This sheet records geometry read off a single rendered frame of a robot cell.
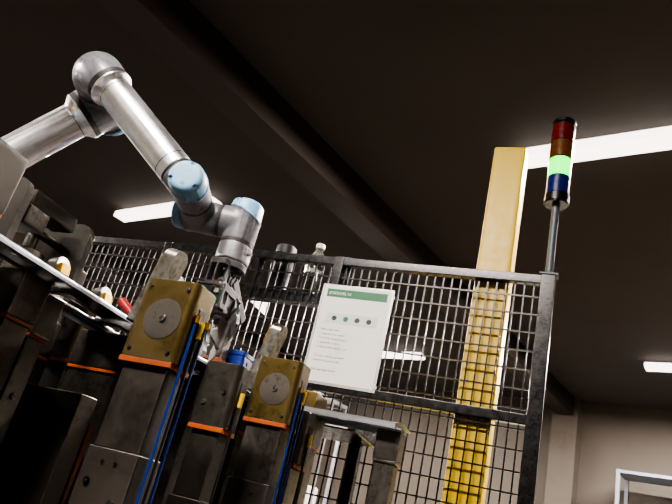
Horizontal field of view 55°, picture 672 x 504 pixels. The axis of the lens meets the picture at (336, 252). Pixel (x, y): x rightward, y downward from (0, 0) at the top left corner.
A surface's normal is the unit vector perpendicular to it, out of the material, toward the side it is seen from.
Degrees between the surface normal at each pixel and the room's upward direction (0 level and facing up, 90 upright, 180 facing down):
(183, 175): 90
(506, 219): 90
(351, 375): 90
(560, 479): 90
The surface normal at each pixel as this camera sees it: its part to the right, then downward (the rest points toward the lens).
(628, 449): -0.54, -0.45
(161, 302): -0.29, -0.44
